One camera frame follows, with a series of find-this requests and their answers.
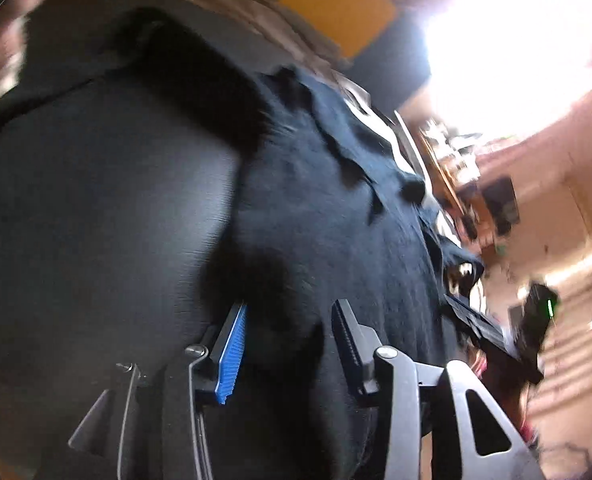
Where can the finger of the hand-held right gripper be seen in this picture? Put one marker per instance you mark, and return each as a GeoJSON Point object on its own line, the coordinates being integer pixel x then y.
{"type": "Point", "coordinates": [478, 327]}

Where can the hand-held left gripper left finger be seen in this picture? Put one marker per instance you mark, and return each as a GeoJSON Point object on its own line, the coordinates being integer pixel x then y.
{"type": "Point", "coordinates": [231, 355]}

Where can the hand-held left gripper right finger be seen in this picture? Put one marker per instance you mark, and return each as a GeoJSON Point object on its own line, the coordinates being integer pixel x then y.
{"type": "Point", "coordinates": [345, 347]}

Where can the black shirt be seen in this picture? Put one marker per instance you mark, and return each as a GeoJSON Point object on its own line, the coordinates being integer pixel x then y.
{"type": "Point", "coordinates": [326, 210]}

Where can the cluttered wooden desk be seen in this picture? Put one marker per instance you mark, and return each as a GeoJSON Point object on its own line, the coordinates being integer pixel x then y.
{"type": "Point", "coordinates": [445, 180]}

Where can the grey yellow blue cushion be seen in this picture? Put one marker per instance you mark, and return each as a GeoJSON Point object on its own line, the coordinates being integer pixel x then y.
{"type": "Point", "coordinates": [336, 5]}

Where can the white metal frame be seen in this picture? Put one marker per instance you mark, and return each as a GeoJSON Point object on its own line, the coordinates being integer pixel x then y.
{"type": "Point", "coordinates": [409, 142]}

